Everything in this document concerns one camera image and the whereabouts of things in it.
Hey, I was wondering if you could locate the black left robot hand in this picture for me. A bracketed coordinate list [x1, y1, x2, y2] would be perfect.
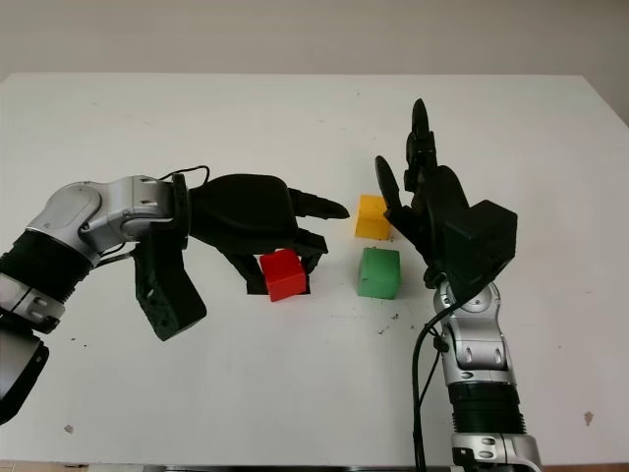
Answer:
[189, 172, 351, 292]

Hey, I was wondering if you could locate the black tape strip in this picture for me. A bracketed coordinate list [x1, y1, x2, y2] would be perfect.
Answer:
[245, 282, 314, 297]

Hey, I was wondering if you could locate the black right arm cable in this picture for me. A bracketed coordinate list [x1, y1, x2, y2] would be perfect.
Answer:
[411, 289, 446, 472]

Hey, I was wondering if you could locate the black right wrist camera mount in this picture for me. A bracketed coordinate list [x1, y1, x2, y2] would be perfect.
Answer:
[439, 199, 519, 301]

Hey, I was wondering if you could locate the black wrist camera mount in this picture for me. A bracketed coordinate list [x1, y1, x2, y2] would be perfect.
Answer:
[133, 174, 207, 341]
[439, 199, 519, 301]

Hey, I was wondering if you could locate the red cube block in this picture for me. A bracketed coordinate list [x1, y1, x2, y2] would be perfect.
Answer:
[258, 249, 309, 303]

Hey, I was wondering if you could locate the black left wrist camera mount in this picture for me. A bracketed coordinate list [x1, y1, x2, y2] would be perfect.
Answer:
[133, 174, 207, 341]

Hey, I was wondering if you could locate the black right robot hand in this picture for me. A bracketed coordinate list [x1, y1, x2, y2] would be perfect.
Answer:
[373, 97, 471, 291]

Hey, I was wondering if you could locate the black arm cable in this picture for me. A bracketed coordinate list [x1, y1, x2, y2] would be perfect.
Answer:
[411, 289, 446, 472]
[95, 165, 211, 269]

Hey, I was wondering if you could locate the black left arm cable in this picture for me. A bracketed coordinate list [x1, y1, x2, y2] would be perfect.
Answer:
[95, 165, 211, 269]

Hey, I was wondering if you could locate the yellow cube block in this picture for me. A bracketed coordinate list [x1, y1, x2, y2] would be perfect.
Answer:
[354, 194, 393, 242]

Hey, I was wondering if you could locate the green cube block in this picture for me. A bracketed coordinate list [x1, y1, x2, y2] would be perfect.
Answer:
[357, 247, 402, 300]

